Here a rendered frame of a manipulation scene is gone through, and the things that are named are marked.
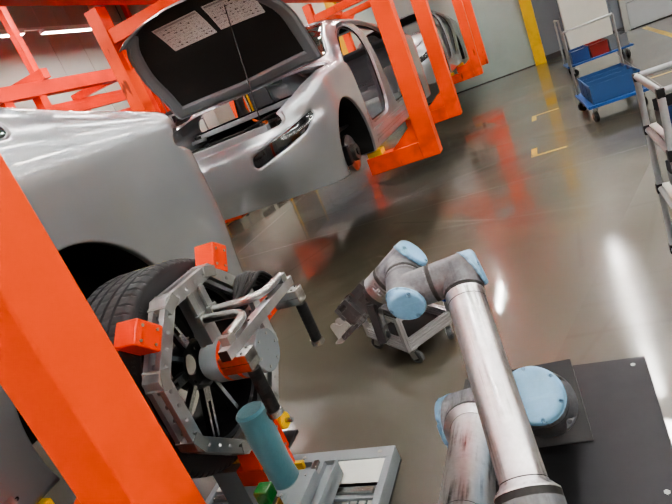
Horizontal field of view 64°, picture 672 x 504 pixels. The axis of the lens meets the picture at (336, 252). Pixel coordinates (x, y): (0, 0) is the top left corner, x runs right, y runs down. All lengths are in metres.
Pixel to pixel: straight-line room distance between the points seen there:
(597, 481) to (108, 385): 1.22
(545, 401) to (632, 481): 0.29
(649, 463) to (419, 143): 3.81
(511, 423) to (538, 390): 0.45
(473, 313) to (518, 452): 0.29
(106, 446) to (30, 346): 0.26
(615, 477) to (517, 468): 0.65
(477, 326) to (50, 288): 0.87
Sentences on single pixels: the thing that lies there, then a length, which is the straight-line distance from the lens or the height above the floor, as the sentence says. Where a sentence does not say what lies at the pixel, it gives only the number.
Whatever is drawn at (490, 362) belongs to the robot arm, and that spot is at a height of 0.87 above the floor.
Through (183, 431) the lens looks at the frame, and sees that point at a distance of 1.53.
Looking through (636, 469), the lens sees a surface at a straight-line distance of 1.67.
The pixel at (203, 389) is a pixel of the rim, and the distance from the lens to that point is 1.74.
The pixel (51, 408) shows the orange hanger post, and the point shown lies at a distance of 1.26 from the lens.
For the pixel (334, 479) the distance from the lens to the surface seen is 2.20.
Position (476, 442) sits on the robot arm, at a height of 0.62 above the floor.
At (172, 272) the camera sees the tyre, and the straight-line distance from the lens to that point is 1.68.
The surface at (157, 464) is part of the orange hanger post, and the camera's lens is 1.36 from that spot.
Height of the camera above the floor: 1.47
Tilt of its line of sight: 17 degrees down
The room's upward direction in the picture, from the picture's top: 23 degrees counter-clockwise
